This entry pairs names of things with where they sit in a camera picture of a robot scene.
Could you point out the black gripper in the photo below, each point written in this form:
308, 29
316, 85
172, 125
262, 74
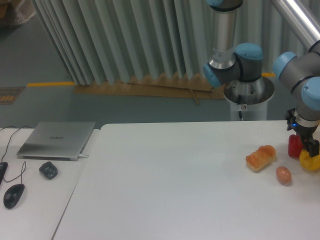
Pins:
305, 129

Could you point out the red bell pepper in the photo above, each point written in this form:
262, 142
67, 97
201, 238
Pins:
295, 145

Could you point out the yellow bell pepper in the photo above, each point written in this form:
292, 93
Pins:
309, 163

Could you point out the black computer mouse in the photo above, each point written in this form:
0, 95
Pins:
13, 195

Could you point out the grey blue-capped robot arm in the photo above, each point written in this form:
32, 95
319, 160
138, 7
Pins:
239, 68

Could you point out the brown egg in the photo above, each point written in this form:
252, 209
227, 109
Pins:
283, 175

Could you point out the orange braided bread loaf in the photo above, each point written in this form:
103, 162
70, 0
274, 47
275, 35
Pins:
261, 158

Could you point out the brown cardboard sheet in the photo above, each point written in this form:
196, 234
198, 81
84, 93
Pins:
196, 88

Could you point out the white usb plug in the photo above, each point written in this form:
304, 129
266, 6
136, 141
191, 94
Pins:
82, 156

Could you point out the pale green folding curtain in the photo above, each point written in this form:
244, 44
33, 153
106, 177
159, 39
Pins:
110, 40

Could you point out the silver closed laptop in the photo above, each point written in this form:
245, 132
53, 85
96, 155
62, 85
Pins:
57, 140

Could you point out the black earbud case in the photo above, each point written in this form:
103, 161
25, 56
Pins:
48, 170

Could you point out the black keyboard edge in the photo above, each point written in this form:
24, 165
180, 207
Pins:
3, 168

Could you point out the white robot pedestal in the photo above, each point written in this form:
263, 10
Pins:
248, 101

